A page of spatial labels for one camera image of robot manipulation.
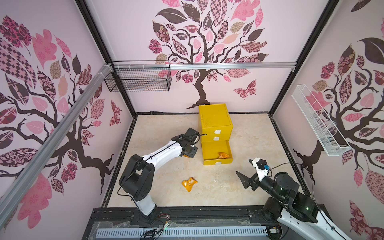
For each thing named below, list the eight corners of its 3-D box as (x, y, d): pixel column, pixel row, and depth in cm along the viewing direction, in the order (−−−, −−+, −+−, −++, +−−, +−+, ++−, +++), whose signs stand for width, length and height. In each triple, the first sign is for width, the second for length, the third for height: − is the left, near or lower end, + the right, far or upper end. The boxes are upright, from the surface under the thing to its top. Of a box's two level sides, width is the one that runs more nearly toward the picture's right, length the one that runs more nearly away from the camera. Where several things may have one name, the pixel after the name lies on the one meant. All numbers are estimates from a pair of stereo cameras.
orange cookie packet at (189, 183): (180, 183, 87) (180, 182, 85) (189, 174, 90) (189, 173, 89) (188, 192, 83) (188, 191, 82) (197, 182, 87) (197, 181, 85)
